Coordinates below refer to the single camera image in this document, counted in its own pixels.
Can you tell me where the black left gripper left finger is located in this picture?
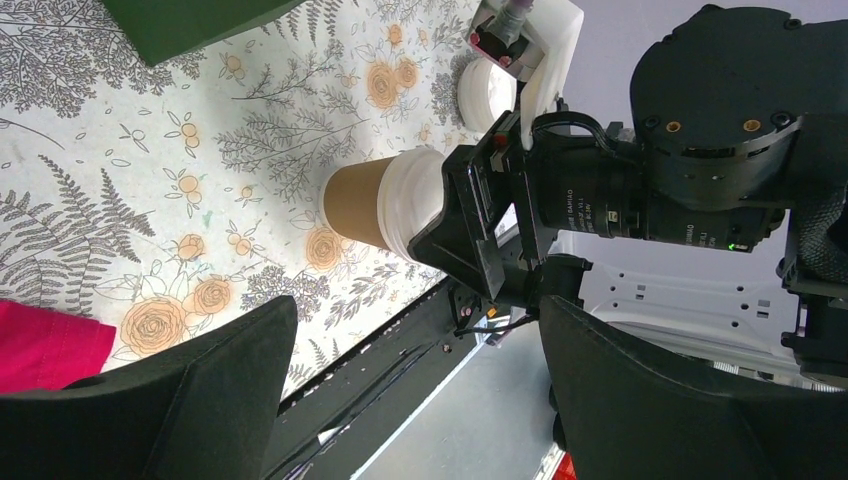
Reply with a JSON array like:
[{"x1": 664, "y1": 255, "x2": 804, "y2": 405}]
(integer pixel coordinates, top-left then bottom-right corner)
[{"x1": 1, "y1": 296, "x2": 298, "y2": 479}]

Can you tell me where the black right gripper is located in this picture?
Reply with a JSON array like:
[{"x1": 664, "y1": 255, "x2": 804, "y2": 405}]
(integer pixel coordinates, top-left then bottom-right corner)
[{"x1": 408, "y1": 111, "x2": 785, "y2": 305}]

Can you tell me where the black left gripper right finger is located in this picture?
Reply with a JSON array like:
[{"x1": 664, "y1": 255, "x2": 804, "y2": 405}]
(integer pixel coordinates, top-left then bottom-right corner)
[{"x1": 539, "y1": 296, "x2": 847, "y2": 479}]

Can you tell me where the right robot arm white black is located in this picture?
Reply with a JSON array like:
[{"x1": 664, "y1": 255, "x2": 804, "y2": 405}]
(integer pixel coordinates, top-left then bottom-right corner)
[{"x1": 407, "y1": 4, "x2": 847, "y2": 387}]

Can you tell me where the stack of white lids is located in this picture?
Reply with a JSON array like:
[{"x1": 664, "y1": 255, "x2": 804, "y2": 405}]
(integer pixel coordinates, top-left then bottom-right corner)
[{"x1": 457, "y1": 58, "x2": 517, "y2": 133}]

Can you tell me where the red cloth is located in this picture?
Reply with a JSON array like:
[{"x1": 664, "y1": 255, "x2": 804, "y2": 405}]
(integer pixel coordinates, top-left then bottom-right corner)
[{"x1": 1, "y1": 300, "x2": 116, "y2": 394}]

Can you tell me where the floral table mat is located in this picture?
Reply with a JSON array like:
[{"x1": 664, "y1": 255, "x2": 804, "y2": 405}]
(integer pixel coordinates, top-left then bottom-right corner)
[{"x1": 1, "y1": 1, "x2": 477, "y2": 392}]

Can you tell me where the green paper bag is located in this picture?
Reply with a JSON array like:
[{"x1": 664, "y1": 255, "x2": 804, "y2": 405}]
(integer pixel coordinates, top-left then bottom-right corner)
[{"x1": 103, "y1": 0, "x2": 302, "y2": 66}]

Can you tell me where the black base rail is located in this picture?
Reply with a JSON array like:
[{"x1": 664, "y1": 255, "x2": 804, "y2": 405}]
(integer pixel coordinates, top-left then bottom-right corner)
[{"x1": 261, "y1": 278, "x2": 551, "y2": 480}]

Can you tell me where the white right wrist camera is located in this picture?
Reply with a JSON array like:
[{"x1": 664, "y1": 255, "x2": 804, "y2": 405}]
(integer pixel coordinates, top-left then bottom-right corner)
[{"x1": 466, "y1": 0, "x2": 585, "y2": 151}]

